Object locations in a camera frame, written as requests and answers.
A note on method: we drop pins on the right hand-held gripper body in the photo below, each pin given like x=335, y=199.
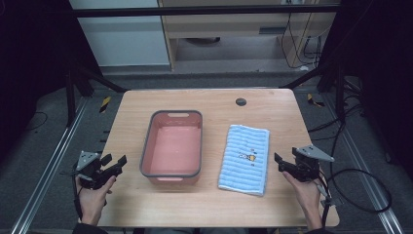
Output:
x=307, y=164

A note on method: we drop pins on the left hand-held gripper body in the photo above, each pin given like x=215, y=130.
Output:
x=88, y=166

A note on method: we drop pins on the person's right hand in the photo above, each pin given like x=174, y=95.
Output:
x=304, y=196

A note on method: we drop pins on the person's left hand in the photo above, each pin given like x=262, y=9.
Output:
x=92, y=201

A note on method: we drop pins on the blue striped towel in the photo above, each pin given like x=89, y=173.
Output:
x=244, y=162

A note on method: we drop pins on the yellow black tape marker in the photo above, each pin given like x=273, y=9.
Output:
x=105, y=104
x=314, y=100

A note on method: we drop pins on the pink basin with grey rim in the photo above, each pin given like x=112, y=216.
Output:
x=172, y=148

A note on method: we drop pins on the black table grommet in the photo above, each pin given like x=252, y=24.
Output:
x=241, y=101

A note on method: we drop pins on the black metal stand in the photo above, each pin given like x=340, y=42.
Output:
x=81, y=81
x=328, y=79

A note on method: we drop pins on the white cabinet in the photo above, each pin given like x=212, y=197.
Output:
x=123, y=39

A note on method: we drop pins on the wooden cabinet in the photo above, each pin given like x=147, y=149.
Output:
x=246, y=29

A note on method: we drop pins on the aluminium floor rail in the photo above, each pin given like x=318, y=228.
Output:
x=48, y=169
x=367, y=169

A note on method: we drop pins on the black horizontal frame bar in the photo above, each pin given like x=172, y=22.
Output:
x=195, y=11

